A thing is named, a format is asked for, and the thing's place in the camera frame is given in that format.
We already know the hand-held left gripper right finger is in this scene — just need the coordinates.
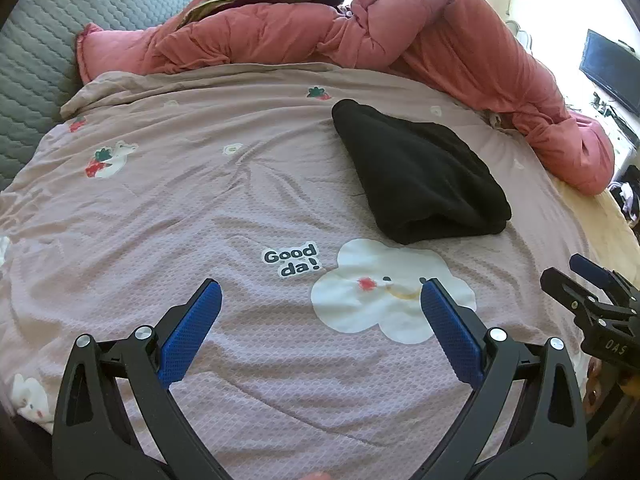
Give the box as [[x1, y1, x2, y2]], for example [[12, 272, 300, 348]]
[[420, 278, 588, 480]]

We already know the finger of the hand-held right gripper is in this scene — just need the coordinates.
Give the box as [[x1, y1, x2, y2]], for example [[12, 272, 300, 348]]
[[540, 267, 608, 323], [569, 254, 640, 306]]

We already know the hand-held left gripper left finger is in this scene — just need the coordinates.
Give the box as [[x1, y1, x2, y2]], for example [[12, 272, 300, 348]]
[[52, 278, 223, 480]]

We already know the black t-shirt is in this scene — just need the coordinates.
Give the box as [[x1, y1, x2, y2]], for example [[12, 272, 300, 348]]
[[331, 99, 513, 246]]

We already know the person's right hand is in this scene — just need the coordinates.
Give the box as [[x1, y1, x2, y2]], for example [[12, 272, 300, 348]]
[[585, 359, 605, 409]]

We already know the beige bed sheet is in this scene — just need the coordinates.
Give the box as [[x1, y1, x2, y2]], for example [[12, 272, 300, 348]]
[[550, 175, 640, 291]]

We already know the white cluttered desk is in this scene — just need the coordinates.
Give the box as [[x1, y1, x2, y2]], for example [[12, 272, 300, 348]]
[[592, 92, 640, 161]]

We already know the lilac printed blanket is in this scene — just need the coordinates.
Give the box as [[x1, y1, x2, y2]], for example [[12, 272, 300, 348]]
[[0, 62, 601, 480]]

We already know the black monitor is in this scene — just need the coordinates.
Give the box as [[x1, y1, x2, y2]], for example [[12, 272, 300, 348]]
[[579, 29, 640, 117]]

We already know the pink quilt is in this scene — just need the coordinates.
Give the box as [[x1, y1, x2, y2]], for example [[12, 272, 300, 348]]
[[76, 0, 616, 197]]

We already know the grey quilted headboard cover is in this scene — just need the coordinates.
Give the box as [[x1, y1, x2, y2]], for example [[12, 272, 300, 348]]
[[0, 0, 208, 193]]

